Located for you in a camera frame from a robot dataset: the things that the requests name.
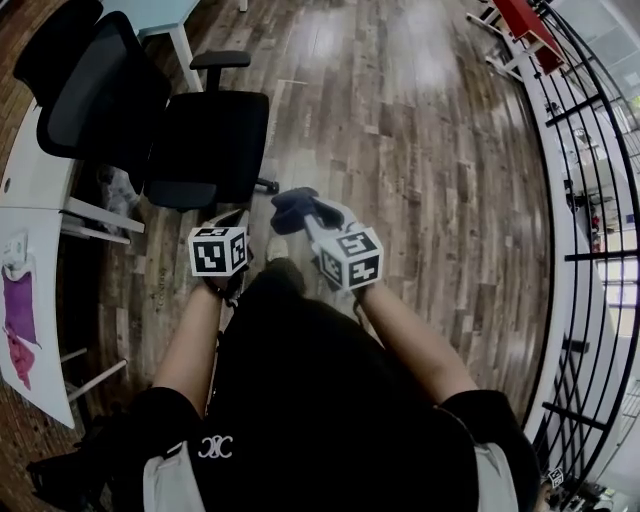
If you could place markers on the person's right forearm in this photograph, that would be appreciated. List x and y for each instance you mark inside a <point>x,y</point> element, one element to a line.
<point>415,345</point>

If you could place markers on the crumpled clear plastic sheet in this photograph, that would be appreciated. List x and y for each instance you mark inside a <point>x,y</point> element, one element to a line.
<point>117,192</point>

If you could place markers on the pink cloth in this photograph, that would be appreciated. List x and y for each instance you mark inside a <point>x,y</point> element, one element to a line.
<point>20,360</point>

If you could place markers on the black metal railing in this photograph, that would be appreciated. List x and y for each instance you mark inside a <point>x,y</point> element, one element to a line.
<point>600,256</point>

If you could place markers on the person's left forearm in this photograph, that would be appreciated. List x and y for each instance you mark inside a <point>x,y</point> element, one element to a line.
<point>190,340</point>

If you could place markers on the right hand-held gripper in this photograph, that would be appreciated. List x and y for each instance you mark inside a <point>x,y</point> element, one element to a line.
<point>350,260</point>

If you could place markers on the person's left shoe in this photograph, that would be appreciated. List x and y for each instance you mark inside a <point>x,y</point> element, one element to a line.
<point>277,248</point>

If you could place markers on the blue cloth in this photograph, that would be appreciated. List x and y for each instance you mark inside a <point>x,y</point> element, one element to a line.
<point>290,210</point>

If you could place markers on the light blue top table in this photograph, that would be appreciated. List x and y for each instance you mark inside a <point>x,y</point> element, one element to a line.
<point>160,15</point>

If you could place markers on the purple cloth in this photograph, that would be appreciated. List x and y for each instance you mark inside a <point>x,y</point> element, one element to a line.
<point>20,310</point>

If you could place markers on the grey chair armrest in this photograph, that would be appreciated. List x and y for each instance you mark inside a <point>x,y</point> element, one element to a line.
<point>220,59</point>
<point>182,195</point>

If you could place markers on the person's black clothing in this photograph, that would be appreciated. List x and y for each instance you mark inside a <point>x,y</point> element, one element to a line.
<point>320,390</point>

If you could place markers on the red desk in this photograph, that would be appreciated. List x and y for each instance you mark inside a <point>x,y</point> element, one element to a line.
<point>530,20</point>

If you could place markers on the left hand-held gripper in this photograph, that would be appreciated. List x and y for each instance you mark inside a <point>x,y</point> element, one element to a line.
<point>215,252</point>

